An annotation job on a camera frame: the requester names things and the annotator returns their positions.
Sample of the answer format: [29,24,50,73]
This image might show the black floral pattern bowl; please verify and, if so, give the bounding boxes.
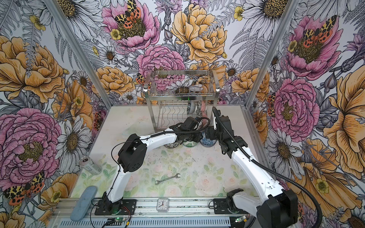
[164,141,181,149]

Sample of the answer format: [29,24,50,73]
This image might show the blue white floral bowl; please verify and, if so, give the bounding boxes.
[200,136,217,147]

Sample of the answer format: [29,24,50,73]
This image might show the dark blue petal bowl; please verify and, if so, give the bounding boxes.
[187,101,201,115]

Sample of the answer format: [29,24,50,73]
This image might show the pink rimmed patterned bowl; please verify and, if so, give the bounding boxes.
[200,101,206,115]

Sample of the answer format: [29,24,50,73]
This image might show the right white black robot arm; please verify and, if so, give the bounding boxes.
[205,126,298,228]

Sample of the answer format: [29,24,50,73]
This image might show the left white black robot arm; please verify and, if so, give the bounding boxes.
[99,117,203,208]

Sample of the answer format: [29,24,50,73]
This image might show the silver metal dish rack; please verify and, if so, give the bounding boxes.
[143,70,221,132]

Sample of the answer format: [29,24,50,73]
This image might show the green leaf pattern bowl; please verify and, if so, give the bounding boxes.
[183,141,198,148]

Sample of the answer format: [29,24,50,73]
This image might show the silver combination wrench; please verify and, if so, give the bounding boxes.
[155,173,181,185]

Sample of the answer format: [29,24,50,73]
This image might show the small white square clock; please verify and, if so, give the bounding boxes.
[156,198,170,212]

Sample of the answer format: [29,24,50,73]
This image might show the silver drink can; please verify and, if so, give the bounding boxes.
[79,156,102,175]

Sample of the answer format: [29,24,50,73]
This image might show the green circuit board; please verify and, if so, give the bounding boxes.
[106,217,129,226]

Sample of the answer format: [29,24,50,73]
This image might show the light blue glasses case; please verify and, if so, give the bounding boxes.
[70,186,98,222]

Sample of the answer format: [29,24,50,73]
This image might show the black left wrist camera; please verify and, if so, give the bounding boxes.
[180,116,199,131]

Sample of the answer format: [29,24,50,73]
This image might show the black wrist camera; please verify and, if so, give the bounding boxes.
[180,116,199,131]
[213,107,234,141]

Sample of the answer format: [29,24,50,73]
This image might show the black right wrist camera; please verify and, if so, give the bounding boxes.
[213,107,234,141]

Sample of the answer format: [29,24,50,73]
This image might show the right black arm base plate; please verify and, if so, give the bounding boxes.
[213,198,238,214]

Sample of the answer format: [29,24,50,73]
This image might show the left aluminium corner post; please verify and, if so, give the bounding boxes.
[45,1,113,110]

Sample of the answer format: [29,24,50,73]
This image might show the aluminium corner post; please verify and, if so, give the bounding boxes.
[45,1,113,110]
[245,1,299,108]

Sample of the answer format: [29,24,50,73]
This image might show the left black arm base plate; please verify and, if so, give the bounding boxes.
[95,198,137,216]

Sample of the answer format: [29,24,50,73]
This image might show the black corrugated cable conduit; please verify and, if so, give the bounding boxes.
[236,142,323,228]

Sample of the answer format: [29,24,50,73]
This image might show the aluminium front rail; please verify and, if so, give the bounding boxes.
[51,196,296,219]

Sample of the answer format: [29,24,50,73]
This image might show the right aluminium corner post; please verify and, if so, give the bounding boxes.
[245,1,299,108]

